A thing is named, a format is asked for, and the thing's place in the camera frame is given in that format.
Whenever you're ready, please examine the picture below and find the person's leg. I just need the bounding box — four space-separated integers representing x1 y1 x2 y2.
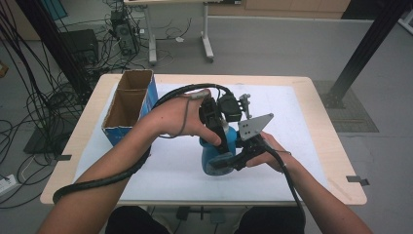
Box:
105 205 170 234
234 206 307 234

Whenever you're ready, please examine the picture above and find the thick black corrugated cable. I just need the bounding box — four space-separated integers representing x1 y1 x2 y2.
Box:
52 83 236 205

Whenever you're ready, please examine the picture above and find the cardboard box with blue sides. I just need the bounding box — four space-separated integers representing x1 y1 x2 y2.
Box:
101 68 160 147

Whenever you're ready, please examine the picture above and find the grey floor mat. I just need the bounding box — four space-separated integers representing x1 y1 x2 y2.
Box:
311 80 380 134

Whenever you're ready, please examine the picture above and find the person's right leg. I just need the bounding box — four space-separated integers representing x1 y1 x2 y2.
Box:
234 206 307 234

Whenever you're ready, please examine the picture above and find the black aluminium frame post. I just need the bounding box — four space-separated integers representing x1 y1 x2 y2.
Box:
321 0 413 110
14 0 94 102

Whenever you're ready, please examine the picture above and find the person's right hand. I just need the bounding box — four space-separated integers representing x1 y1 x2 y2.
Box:
244 131 292 174

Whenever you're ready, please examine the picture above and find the person's left hand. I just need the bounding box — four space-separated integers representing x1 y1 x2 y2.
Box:
142 90 224 147

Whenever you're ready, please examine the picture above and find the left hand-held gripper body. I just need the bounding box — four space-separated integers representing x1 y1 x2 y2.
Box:
198 92 253 130

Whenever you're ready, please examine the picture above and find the black box-shaped device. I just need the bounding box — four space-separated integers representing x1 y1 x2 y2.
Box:
60 28 100 66

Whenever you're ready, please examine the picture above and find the black floor plate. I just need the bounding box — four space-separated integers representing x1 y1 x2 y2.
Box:
22 118 77 156

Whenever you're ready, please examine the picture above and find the white table mat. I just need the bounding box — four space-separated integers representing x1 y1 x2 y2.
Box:
72 82 329 203

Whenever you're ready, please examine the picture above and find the thin grey wire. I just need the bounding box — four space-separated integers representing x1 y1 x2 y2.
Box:
158 96 192 139

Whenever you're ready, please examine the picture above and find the white metal table frame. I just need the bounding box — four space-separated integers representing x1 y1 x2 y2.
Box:
124 0 226 66

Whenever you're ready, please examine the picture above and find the light wooden table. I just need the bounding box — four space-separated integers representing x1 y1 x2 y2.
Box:
40 72 368 208

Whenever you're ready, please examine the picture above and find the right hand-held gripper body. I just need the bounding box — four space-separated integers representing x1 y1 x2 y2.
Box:
231 112 275 172

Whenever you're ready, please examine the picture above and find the white power strip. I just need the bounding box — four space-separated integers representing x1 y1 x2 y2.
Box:
0 174 18 197

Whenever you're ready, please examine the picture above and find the black computer tower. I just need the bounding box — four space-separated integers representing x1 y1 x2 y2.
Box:
109 9 141 57

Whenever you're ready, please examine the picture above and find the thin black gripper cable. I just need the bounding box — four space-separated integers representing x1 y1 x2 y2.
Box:
263 144 307 225

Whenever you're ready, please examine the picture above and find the wooden cabinet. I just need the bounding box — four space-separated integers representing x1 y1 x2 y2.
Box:
206 0 353 20

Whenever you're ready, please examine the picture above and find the bundle of black floor cables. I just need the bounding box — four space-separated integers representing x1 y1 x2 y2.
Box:
0 0 194 209

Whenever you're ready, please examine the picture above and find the person's left leg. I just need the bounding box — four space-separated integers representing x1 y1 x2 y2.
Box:
105 205 170 234

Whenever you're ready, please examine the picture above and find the blue plastic spray bottle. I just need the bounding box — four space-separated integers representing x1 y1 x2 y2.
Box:
199 124 240 176

